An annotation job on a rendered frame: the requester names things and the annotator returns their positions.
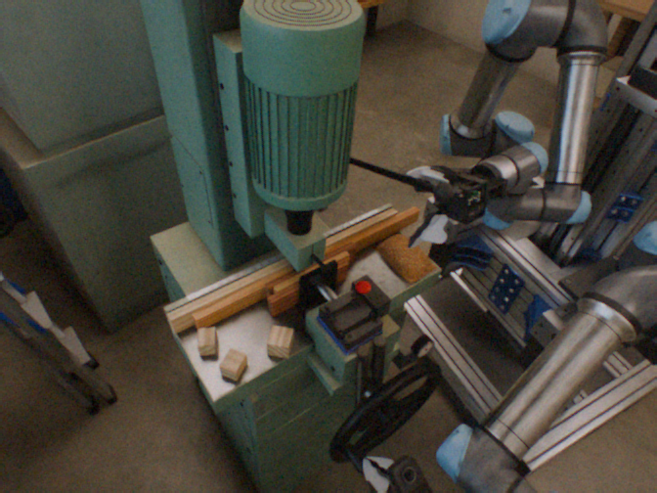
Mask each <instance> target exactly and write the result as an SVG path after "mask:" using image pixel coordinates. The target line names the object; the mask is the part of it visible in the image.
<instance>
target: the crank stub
mask: <svg viewBox="0 0 657 493"><path fill-rule="evenodd" d="M344 450H345V451H346V453H347V456H348V457H349V460H350V462H351V464H352V466H354V467H355V469H356V470H357V471H358V473H361V474H364V469H363V461H364V456H363V455H362V454H361V453H360V452H359V451H358V450H357V449H356V448H355V447H354V446H352V444H351V443H349V444H347V445H346V446H345V447H344Z"/></svg>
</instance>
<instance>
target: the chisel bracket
mask: <svg viewBox="0 0 657 493"><path fill-rule="evenodd" d="M264 225H265V234H266V235H267V236H268V238H269V239H270V240H272V241H273V242H274V244H275V245H276V246H277V247H278V248H279V250H280V251H281V252H282V253H283V255H284V257H285V258H286V259H287V260H288V262H289V263H290V264H292V265H293V266H294V268H295V269H296V270H297V271H301V270H303V269H305V268H307V267H309V266H311V265H314V264H316V263H317V262H316V261H315V260H314V259H313V258H311V257H310V255H311V254H315V255H316V256H317V257H319V258H320V259H321V260H324V259H325V249H326V237H325V236H324V235H323V234H322V231H321V230H320V229H319V228H318V227H317V226H316V225H315V224H314V223H313V224H311V230H310V231H309V232H308V234H307V235H305V236H294V235H292V234H290V233H289V231H288V230H287V228H286V217H285V209H284V208H281V207H278V206H274V207H270V208H268V209H265V210H264Z"/></svg>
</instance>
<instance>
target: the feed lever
mask: <svg viewBox="0 0 657 493"><path fill-rule="evenodd" d="M349 164H352V165H356V166H359V167H362V168H364V169H366V170H369V171H372V173H376V174H378V175H381V176H384V177H387V178H390V179H392V180H396V181H399V182H402V183H405V184H408V185H410V186H413V187H417V188H420V189H423V190H424V191H427V192H430V194H433V198H435V200H436V201H438V202H439V203H447V202H450V201H451V200H452V199H453V198H454V197H455V194H456V190H455V188H453V186H452V185H451V184H449V183H446V182H442V183H439V184H438V185H437V186H436V185H432V184H429V183H426V182H423V181H420V180H417V179H415V178H411V177H408V176H405V175H402V174H399V173H396V171H392V170H389V169H386V168H383V167H380V166H377V165H374V164H371V163H368V162H365V161H362V160H359V159H356V158H353V157H350V159H349Z"/></svg>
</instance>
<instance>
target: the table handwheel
mask: <svg viewBox="0 0 657 493"><path fill-rule="evenodd" d="M425 377H427V378H426V380H425V382H424V384H423V385H422V386H421V387H419V388H418V389H416V390H415V391H412V392H411V393H409V394H408V395H406V397H404V398H402V399H401V400H399V401H396V400H395V398H394V395H396V394H397V393H398V392H400V391H401V390H402V389H404V388H405V387H407V386H408V385H410V384H412V383H413V382H416V381H419V380H421V379H423V378H425ZM441 378H442V370H441V367H440V366H439V365H438V364H437V363H435V362H422V363H418V364H416V365H414V366H411V367H409V368H407V369H406V370H404V371H402V372H400V373H399V374H397V375H396V377H394V378H392V379H390V380H389V381H387V382H386V383H384V384H383V385H382V386H381V387H377V385H376V384H375V383H374V382H373V381H372V380H371V379H370V378H369V377H368V388H367V390H366V392H365V394H364V398H365V399H366V400H364V401H363V402H362V403H361V404H360V405H359V406H358V407H357V408H356V409H355V410H354V411H352V412H351V413H350V415H349V416H348V418H347V419H346V420H345V421H344V423H343V424H342V425H341V426H340V428H339V429H338V431H337V432H336V434H335V435H334V437H333V439H332V440H331V442H330V444H329V448H328V454H329V456H330V459H331V460H332V461H334V462H336V463H338V464H345V463H349V462H350V460H349V457H348V456H347V453H346V451H345V450H344V447H345V446H346V444H347V442H348V441H349V440H350V438H351V436H352V435H354V433H355V432H356V431H357V430H358V429H359V428H360V427H361V425H362V424H363V423H364V422H365V421H366V420H367V419H368V418H369V417H370V416H372V419H373V420H374V423H372V424H371V425H370V426H369V428H368V429H367V430H366V431H365V432H364V434H363V435H362V436H361V438H360V439H359V440H358V441H357V442H356V443H355V444H354V445H352V446H354V447H355V448H356V449H357V450H358V451H359V452H360V453H361V454H362V455H365V454H366V453H368V452H369V451H371V450H372V449H374V448H375V447H377V446H378V445H380V444H381V443H382V442H384V441H385V440H386V439H388V438H389V436H390V435H391V434H393V433H395V432H396V431H397V430H398V429H399V428H401V427H402V426H403V425H404V424H405V423H406V422H407V421H408V420H409V419H410V418H411V417H412V415H414V414H415V413H416V412H417V411H418V410H419V409H420V408H421V407H422V406H423V405H424V404H425V402H426V401H427V400H428V399H429V397H430V395H431V394H432V392H433V391H435V389H436V388H437V386H438V384H439V382H440V380H441Z"/></svg>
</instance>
